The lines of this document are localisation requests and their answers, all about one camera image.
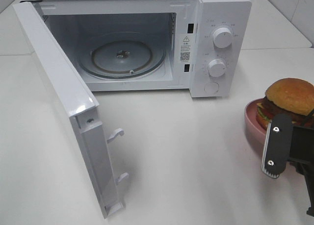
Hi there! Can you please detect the white microwave knob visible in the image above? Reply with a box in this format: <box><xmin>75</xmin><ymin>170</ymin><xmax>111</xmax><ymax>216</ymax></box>
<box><xmin>208</xmin><ymin>59</ymin><xmax>226</xmax><ymax>77</ymax></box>
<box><xmin>213</xmin><ymin>27</ymin><xmax>233</xmax><ymax>49</ymax></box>

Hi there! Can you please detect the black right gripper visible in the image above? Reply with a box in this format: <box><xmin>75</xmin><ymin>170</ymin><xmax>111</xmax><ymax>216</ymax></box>
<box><xmin>289</xmin><ymin>126</ymin><xmax>314</xmax><ymax>217</ymax></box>

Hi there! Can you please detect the pink speckled plate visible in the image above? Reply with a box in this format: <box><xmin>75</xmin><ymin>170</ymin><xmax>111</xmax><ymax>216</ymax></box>
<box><xmin>245</xmin><ymin>99</ymin><xmax>267</xmax><ymax>160</ymax></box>

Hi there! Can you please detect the burger with sesame-free bun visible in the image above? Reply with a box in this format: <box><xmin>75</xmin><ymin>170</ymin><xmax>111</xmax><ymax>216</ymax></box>
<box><xmin>256</xmin><ymin>78</ymin><xmax>314</xmax><ymax>129</ymax></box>

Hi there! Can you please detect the round white door button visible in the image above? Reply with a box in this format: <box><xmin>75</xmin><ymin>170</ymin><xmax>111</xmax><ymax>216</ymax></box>
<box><xmin>204</xmin><ymin>81</ymin><xmax>219</xmax><ymax>94</ymax></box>

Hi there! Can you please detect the white microwave oven body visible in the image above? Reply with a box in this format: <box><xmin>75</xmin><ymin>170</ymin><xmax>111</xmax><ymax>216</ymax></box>
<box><xmin>19</xmin><ymin>0</ymin><xmax>252</xmax><ymax>98</ymax></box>

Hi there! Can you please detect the white microwave door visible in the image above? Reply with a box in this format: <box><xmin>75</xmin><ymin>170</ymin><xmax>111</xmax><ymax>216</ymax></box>
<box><xmin>13</xmin><ymin>1</ymin><xmax>129</xmax><ymax>218</ymax></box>

